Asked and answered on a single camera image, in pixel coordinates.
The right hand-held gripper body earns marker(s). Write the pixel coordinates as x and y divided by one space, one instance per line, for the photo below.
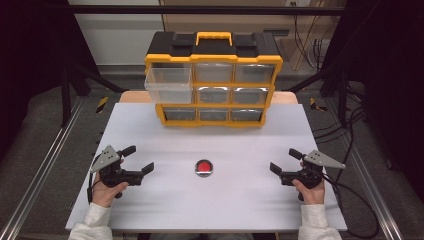
310 175

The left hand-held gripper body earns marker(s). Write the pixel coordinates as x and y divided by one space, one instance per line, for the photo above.
111 175

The red round cap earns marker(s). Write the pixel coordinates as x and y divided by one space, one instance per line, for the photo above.
203 167

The clear plastic drawer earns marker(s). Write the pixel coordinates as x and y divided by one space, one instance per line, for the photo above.
168 88

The person's left hand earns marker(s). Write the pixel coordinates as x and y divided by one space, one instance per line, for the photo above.
104 194

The person's right hand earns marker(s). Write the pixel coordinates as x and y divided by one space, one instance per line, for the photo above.
313 196

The right yellow clamp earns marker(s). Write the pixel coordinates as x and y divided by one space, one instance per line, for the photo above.
315 105

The black metal stand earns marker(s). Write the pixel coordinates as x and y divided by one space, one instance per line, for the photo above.
66 96
342 96

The set of closed clear drawers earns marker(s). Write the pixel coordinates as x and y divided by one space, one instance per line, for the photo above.
213 96

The white panel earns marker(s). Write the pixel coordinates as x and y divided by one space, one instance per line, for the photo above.
116 36

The black curtain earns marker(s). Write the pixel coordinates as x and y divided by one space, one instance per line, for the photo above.
393 83
30 66

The yellow black drawer organizer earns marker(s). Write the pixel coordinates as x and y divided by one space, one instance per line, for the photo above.
213 45

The black metal crossbar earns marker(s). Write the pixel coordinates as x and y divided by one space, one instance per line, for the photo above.
200 9

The aluminium rail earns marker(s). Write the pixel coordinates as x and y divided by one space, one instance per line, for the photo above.
370 180
36 176

